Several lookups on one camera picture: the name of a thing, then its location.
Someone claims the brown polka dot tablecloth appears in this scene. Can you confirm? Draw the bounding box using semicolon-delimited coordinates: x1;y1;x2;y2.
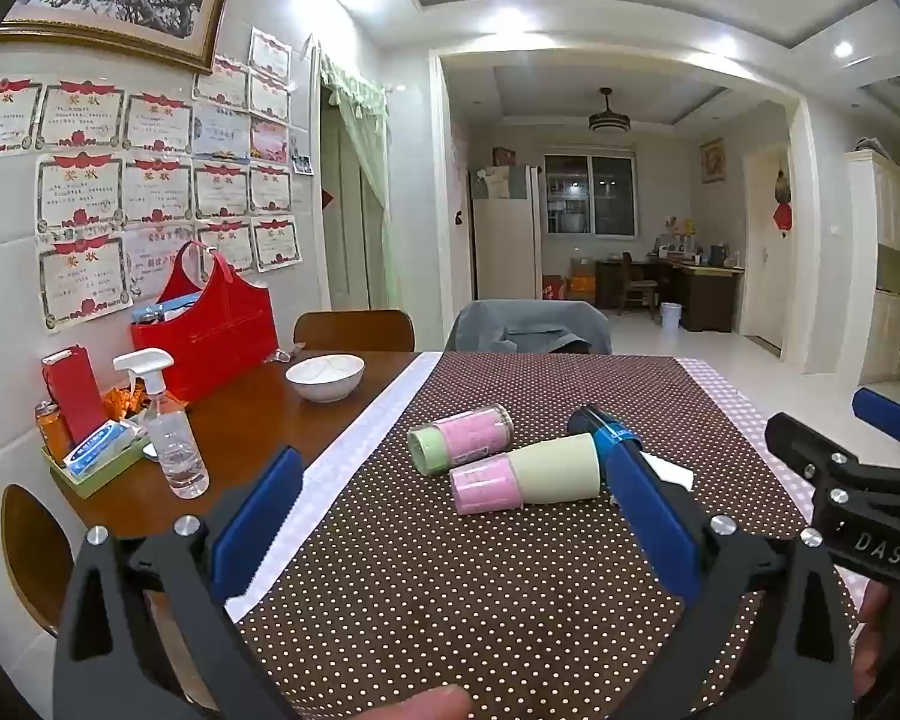
225;351;863;720

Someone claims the person's left hand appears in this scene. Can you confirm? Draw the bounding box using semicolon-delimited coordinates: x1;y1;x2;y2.
358;685;473;720

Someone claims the person's right hand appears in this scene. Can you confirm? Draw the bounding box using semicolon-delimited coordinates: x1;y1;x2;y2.
850;581;900;698

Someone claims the round ceiling lamp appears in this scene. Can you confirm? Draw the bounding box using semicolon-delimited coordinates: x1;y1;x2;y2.
588;88;632;133

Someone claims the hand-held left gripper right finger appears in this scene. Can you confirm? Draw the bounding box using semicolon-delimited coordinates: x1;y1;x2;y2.
607;439;860;720

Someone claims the blue cup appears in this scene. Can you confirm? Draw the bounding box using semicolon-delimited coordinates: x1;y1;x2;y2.
567;405;640;477

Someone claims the orange can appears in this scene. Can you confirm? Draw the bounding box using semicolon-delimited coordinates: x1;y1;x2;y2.
34;401;74;464

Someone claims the green curtain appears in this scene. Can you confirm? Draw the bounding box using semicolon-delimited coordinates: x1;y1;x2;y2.
319;52;404;308

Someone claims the orange cardboard box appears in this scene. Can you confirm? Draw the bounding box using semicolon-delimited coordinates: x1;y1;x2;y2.
567;258;598;302

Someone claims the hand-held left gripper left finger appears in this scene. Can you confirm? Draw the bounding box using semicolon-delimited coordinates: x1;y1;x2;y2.
54;446;305;720

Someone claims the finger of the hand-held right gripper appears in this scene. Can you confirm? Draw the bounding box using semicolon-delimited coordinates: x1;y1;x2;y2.
764;412;865;511
852;388;900;460

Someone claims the cream door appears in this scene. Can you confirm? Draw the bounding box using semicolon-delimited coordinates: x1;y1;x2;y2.
742;150;790;358

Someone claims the clear spray bottle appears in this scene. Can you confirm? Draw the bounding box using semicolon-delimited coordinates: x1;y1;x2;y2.
112;349;211;500

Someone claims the wall of award certificates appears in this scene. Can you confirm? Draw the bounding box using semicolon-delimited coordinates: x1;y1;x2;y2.
0;26;314;335

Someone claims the red handbag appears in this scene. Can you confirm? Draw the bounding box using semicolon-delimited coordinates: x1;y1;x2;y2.
130;240;280;404

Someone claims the red packet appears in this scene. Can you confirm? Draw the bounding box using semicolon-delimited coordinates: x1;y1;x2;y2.
41;346;110;445

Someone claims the white tissue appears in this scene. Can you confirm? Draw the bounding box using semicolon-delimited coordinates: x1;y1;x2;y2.
609;452;695;502

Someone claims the grey jacket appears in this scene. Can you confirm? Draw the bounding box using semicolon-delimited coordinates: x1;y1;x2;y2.
444;300;614;356

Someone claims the orange snack packet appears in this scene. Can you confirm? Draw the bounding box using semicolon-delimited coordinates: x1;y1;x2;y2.
103;381;152;422

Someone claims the white bowl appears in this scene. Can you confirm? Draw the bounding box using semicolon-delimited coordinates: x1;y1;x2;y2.
285;354;366;403

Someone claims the dark wooden desk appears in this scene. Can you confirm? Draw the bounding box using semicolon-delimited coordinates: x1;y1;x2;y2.
596;253;744;333

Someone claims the green tray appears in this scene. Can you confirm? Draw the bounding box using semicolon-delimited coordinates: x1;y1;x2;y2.
41;427;152;500

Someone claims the dark wooden chair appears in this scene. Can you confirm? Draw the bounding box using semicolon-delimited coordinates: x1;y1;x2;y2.
617;251;658;317

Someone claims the white refrigerator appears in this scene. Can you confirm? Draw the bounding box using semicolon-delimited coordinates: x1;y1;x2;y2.
471;163;545;301

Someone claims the blue and white tissue pack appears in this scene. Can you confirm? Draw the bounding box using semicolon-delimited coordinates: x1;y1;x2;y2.
64;422;137;482

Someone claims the window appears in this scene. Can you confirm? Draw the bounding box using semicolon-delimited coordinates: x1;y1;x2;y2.
544;154;638;237

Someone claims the red hanging ornament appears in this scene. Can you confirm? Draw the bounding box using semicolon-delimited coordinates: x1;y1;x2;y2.
770;169;794;235

